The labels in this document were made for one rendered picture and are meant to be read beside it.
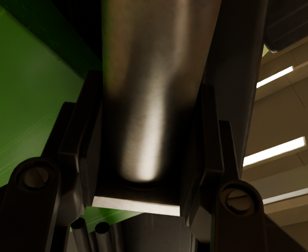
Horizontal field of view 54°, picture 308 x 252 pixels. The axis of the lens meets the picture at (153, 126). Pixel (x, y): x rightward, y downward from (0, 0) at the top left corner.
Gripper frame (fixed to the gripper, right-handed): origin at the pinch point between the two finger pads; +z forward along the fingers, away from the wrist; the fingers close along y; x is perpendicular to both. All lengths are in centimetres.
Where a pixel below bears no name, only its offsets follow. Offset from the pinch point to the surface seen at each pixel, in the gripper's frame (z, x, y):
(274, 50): 8.1, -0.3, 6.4
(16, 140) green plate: 2.8, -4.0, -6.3
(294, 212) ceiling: 208, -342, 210
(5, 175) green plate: 2.8, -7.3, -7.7
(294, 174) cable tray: 173, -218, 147
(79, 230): 1.7, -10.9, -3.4
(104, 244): 1.2, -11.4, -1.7
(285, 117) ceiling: 465, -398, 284
